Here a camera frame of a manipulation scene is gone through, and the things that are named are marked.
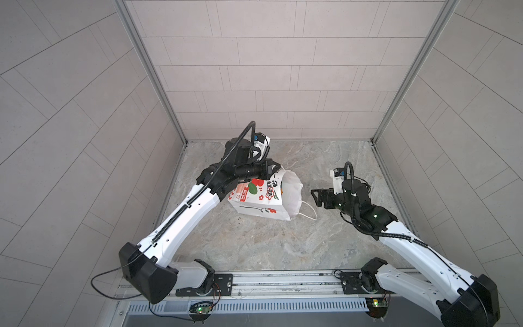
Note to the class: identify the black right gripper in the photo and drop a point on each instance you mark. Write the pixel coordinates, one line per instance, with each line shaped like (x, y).
(328, 194)

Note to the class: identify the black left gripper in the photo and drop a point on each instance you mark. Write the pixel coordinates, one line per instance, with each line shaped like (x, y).
(263, 173)

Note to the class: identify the floral white paper bag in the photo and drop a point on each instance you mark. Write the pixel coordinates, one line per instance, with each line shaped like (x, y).
(278, 198)

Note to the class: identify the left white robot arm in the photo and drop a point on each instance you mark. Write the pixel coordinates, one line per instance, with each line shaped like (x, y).
(148, 265)

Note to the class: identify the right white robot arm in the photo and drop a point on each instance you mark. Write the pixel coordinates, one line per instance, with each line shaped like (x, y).
(453, 295)

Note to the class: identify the white ventilation grille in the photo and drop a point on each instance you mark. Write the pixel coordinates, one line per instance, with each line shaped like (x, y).
(273, 305)

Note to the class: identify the right green circuit board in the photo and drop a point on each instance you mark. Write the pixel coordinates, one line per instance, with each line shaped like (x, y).
(377, 308)

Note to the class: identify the green circuit board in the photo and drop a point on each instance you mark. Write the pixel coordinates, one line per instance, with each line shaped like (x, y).
(201, 308)
(377, 308)

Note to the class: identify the left green circuit board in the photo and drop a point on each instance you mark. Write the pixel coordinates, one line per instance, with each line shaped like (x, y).
(201, 308)

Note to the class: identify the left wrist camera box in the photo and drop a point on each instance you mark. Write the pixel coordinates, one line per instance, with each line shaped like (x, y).
(260, 147)

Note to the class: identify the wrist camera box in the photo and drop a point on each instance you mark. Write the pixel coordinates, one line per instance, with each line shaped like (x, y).
(338, 176)
(260, 147)

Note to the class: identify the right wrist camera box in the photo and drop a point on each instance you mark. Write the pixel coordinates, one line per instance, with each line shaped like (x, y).
(338, 176)

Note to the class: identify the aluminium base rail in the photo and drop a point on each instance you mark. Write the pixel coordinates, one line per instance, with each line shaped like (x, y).
(286, 284)

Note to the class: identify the aluminium left corner post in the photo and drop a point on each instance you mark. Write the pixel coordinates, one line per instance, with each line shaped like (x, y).
(133, 33)

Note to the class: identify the aluminium corner post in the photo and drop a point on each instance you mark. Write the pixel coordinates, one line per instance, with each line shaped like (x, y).
(133, 33)
(430, 41)

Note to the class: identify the aluminium right corner post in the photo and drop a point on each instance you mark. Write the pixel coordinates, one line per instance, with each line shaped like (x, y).
(430, 41)

